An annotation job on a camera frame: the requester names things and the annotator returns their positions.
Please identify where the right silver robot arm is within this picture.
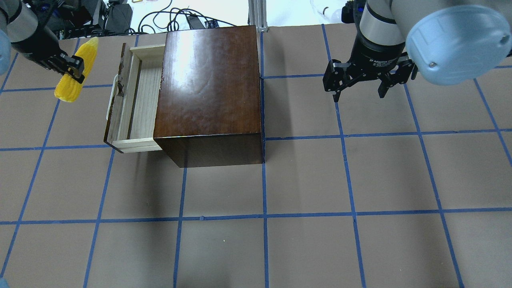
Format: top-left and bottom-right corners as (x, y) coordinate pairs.
(322, 0), (511, 102)

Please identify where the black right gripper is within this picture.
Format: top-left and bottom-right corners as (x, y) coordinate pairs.
(322, 34), (418, 103)

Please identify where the yellow corn cob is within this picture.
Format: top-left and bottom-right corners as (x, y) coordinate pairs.
(54, 38), (99, 102)

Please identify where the light wood drawer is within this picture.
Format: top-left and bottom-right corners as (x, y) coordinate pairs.
(104, 43), (165, 153)

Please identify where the aluminium frame post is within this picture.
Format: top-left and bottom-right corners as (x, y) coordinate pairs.
(248, 0), (268, 32)

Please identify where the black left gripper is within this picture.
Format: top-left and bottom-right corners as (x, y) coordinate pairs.
(12, 27), (85, 84)

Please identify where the dark wooden drawer cabinet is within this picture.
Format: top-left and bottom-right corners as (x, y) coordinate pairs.
(153, 26), (264, 168)

